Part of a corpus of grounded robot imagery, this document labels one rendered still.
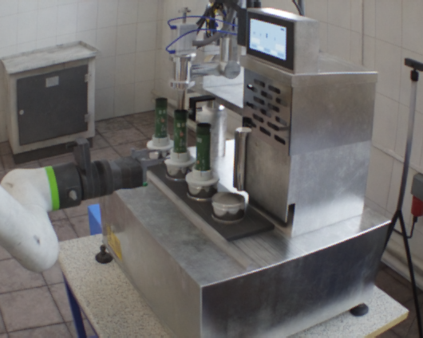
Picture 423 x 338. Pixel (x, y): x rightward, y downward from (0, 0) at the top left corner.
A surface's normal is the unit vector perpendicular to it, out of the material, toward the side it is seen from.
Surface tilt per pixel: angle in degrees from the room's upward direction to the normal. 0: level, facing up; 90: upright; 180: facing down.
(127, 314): 0
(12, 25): 90
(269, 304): 90
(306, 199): 90
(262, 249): 0
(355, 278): 90
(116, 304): 0
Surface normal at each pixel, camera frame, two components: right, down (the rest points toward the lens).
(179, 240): 0.03, -0.91
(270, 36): -0.87, 0.18
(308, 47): 0.50, 0.37
